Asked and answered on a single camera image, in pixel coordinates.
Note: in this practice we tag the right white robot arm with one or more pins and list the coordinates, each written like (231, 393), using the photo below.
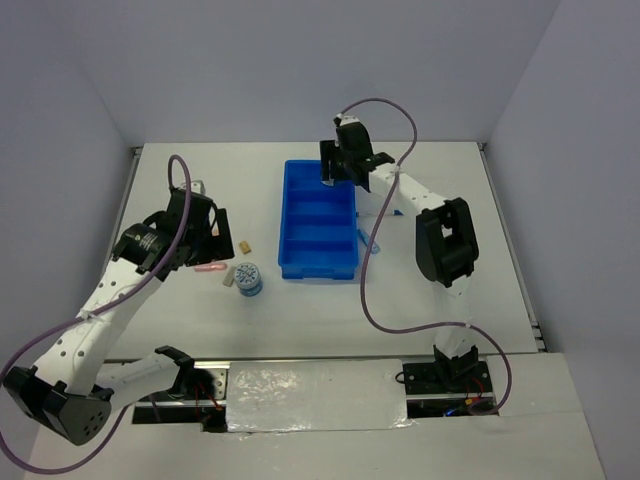
(446, 246)

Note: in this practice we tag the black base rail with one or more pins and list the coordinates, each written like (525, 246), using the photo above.
(205, 406)

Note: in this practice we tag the grey eraser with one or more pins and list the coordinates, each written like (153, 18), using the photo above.
(229, 278)

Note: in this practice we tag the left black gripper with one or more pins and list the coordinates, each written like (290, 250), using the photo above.
(217, 248)

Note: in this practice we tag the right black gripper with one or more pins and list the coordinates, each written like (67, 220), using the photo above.
(329, 150)

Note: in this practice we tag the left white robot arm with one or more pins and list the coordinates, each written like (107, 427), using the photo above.
(67, 390)

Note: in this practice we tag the blue plastic cap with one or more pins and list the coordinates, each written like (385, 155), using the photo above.
(365, 238)

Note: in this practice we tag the silver foil plate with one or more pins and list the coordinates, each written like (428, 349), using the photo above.
(342, 395)

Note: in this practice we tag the yellow eraser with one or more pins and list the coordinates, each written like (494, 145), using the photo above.
(245, 247)

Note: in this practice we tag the blue compartment tray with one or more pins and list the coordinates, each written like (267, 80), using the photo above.
(318, 227)

